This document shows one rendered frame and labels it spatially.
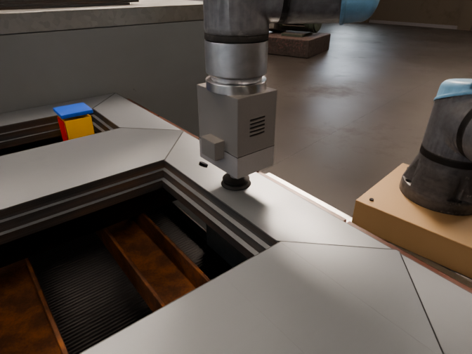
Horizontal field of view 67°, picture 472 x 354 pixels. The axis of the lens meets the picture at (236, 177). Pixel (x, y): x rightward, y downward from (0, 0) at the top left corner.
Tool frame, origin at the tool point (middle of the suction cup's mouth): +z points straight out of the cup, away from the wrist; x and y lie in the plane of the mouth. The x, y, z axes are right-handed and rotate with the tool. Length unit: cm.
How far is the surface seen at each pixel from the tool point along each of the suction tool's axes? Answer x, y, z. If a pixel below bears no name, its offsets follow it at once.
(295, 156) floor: 150, -117, 84
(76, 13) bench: 0, -59, -20
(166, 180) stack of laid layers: -5.1, -11.4, 1.6
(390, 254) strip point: 3.3, 22.2, -1.2
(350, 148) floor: 193, -101, 84
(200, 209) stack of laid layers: -5.6, -1.0, 1.6
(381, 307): -3.8, 25.4, -1.2
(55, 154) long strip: -17.5, -26.2, -1.1
